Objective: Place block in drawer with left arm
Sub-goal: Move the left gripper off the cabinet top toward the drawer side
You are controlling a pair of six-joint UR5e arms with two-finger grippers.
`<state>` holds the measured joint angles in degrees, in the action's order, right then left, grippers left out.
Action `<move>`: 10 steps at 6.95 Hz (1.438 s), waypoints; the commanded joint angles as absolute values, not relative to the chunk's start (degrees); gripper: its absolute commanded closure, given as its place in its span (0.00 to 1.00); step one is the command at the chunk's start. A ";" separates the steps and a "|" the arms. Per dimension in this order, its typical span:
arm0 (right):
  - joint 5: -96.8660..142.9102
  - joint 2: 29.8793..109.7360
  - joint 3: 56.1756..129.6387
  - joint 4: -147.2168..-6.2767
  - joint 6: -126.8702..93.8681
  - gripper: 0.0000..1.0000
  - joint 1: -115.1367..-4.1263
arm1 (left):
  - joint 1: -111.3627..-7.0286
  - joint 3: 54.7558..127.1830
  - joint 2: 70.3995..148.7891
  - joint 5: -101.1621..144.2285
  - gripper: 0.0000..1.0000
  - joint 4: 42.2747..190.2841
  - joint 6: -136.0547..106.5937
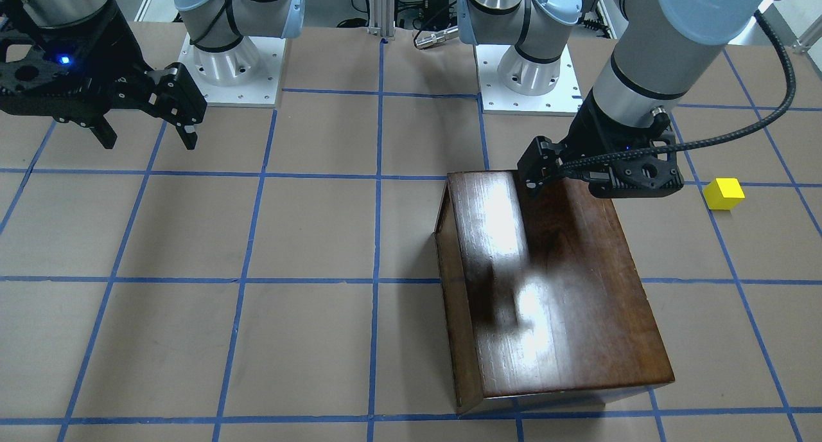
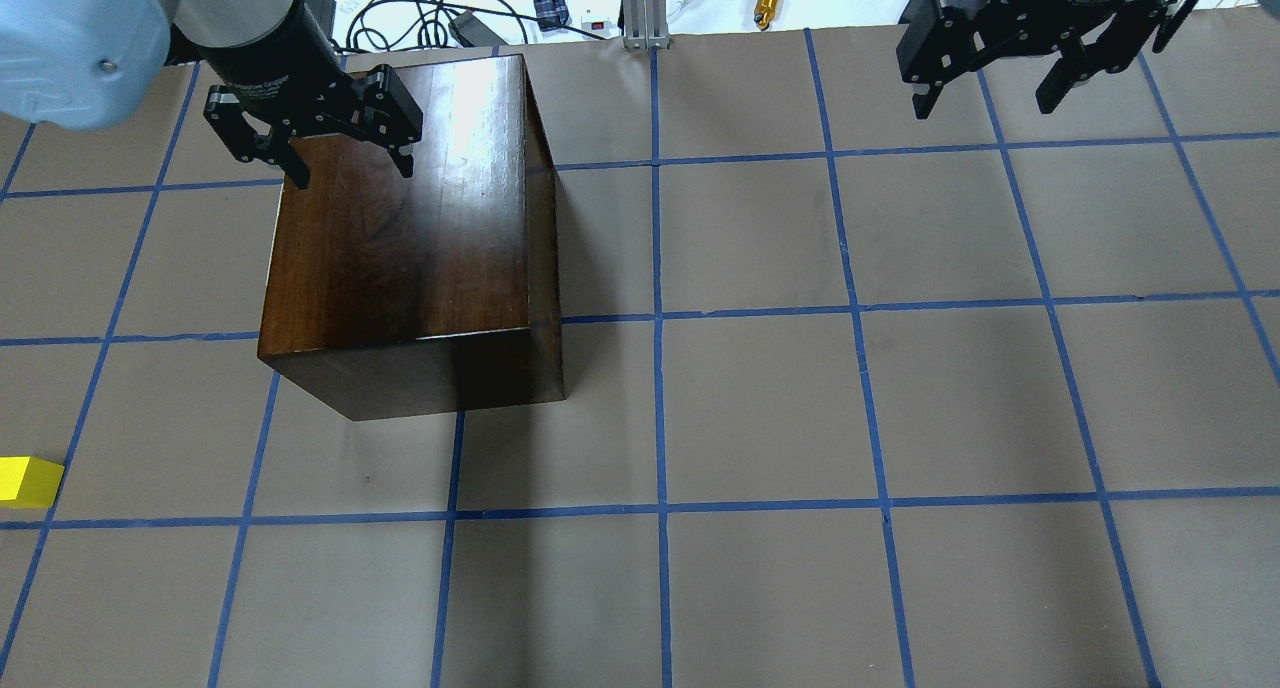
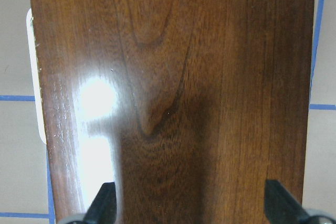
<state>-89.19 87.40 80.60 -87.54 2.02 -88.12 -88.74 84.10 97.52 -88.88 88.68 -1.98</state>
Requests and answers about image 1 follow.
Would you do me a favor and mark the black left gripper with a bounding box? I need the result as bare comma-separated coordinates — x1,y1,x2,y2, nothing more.
517,102,684,199

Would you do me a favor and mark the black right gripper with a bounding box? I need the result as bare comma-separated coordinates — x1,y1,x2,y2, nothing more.
2,0,207,150

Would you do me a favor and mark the dark wooden drawer box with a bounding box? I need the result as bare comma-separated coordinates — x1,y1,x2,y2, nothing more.
434,170,675,416

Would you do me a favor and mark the yellow cube block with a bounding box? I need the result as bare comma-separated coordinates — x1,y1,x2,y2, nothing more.
703,177,746,211

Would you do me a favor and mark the silver metal plug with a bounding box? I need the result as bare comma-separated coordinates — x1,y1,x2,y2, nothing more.
414,26,460,50

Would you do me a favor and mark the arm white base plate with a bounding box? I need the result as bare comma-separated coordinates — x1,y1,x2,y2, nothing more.
475,45,583,116
179,35,289,108

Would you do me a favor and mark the aluminium frame post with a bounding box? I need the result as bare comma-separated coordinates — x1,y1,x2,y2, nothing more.
367,0,396,40

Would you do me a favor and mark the black braided cable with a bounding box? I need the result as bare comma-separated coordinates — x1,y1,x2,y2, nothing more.
557,10,797,184

